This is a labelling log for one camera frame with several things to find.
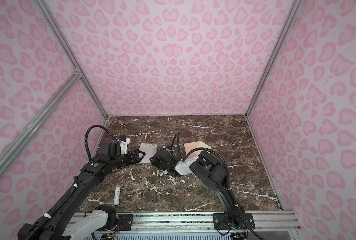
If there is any green floral letter paper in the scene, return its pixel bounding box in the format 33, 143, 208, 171
139, 143, 158, 164

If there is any pink envelope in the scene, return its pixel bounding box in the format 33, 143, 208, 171
184, 141, 211, 160

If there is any white glue stick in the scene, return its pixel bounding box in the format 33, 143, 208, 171
114, 186, 121, 206

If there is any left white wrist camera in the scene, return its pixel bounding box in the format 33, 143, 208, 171
117, 137, 130, 154

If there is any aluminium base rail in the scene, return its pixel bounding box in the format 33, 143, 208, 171
41, 209, 304, 240

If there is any aluminium post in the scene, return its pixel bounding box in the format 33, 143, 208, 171
32, 0, 109, 120
245, 0, 304, 119

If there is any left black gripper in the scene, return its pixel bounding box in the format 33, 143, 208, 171
110, 148, 146, 170

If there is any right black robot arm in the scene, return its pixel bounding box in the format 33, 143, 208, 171
150, 147, 255, 231

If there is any right rear aluminium post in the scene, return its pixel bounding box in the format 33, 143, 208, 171
245, 0, 304, 119

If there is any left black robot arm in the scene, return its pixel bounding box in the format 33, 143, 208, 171
17, 141, 146, 240

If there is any left rear aluminium post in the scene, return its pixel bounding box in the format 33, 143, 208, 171
32, 0, 109, 120

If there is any aluminium frame diagonal bar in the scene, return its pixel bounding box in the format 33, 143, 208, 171
0, 71, 80, 178

